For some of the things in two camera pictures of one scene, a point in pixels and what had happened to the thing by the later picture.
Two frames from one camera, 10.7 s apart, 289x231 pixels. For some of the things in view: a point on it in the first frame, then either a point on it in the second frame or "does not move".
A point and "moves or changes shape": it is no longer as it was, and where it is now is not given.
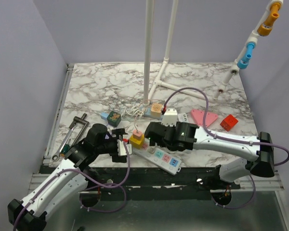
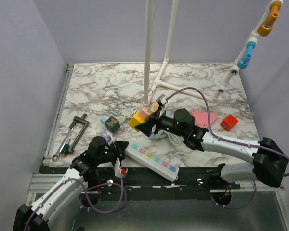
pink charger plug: x=137 y=134 to x=144 y=113
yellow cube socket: x=137 y=144 to x=136 y=121
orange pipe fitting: x=264 y=30 does not move
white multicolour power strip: x=165 y=161 moves or changes shape
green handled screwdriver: x=65 y=148 does not move
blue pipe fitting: x=243 y=63 does not move
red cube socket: x=229 y=122 does not move
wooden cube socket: x=156 y=110 does not move
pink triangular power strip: x=210 y=118 does not move
